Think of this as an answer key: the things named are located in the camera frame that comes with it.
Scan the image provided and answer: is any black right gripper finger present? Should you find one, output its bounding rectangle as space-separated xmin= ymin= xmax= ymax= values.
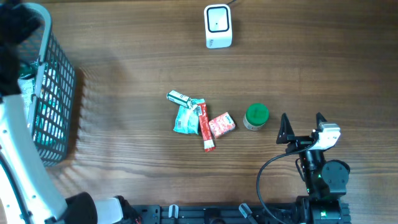
xmin=316 ymin=112 xmax=327 ymax=128
xmin=276 ymin=113 xmax=295 ymax=144

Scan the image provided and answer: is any green lid jar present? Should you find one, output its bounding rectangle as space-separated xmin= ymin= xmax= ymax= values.
xmin=243 ymin=103 xmax=269 ymax=131

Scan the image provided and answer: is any red patterned small box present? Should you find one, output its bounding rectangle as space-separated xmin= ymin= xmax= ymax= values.
xmin=209 ymin=112 xmax=236 ymax=138

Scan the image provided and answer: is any red sachet stick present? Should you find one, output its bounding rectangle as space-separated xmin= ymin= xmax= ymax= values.
xmin=198 ymin=103 xmax=215 ymax=152

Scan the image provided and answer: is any mint green wipes packet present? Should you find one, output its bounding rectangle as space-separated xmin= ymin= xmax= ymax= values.
xmin=174 ymin=106 xmax=199 ymax=134

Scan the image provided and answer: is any green white medicine box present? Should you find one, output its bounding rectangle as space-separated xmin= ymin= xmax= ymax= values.
xmin=167 ymin=90 xmax=193 ymax=108

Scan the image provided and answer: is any green glove packet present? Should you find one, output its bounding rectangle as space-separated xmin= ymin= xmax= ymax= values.
xmin=18 ymin=63 xmax=63 ymax=148

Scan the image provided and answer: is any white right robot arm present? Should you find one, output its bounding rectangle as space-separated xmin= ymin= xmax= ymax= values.
xmin=276 ymin=113 xmax=351 ymax=223

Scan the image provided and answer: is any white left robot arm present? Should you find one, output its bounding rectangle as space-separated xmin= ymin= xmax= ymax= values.
xmin=1 ymin=1 xmax=124 ymax=223

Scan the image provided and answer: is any white barcode scanner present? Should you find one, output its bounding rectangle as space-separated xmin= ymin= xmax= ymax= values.
xmin=203 ymin=4 xmax=233 ymax=49

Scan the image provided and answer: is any grey plastic mesh basket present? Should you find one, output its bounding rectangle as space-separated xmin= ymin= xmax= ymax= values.
xmin=18 ymin=3 xmax=76 ymax=167

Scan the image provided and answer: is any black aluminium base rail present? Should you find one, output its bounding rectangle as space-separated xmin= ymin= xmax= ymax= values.
xmin=121 ymin=203 xmax=352 ymax=224

